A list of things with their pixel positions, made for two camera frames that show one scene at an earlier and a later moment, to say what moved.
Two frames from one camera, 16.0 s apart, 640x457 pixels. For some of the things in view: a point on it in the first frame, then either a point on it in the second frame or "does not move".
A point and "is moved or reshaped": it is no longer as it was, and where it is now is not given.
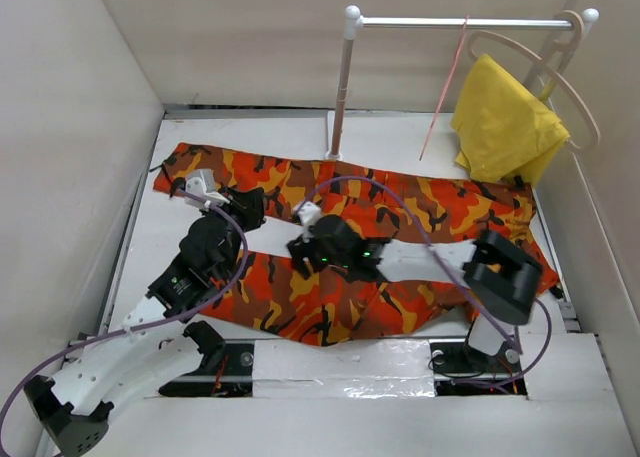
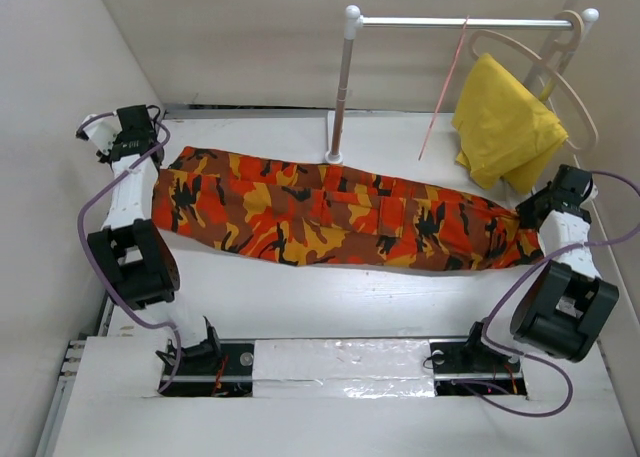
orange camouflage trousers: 341,245 is moved or reshaped
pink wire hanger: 452,70 does not move
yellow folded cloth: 503,126 does not move
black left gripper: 247,204 -> 117,141
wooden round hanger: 569,29 does not move
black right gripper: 301,247 -> 526,208
